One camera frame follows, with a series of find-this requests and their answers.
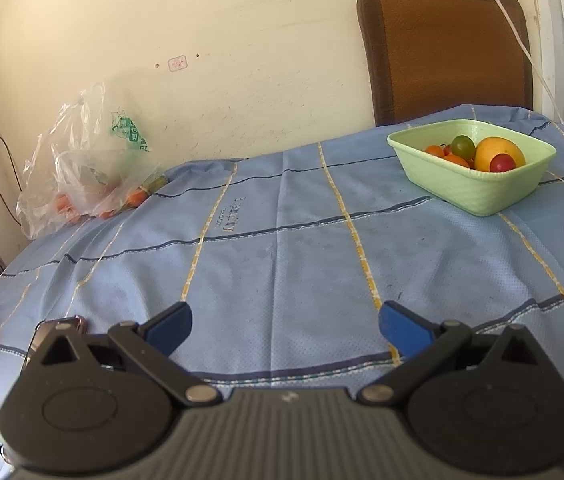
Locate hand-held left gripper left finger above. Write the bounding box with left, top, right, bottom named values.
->
left=37, top=301, right=223, bottom=407

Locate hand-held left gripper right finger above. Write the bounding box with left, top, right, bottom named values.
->
left=359, top=301, right=538, bottom=407

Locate light green plastic bowl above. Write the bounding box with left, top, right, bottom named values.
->
left=387, top=119, right=558, bottom=217

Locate green round fruit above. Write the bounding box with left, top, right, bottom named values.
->
left=450, top=135, right=477, bottom=157

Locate yellow mango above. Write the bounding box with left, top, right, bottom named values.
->
left=474, top=137, right=526, bottom=173

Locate blue checked tablecloth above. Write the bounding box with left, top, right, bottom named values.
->
left=0, top=104, right=564, bottom=480

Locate clear plastic bag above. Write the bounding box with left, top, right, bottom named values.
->
left=16, top=81, right=169, bottom=240

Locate brown woven chair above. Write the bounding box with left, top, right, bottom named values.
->
left=356, top=0, right=534, bottom=127

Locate white cable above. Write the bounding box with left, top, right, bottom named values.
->
left=467, top=0, right=564, bottom=123

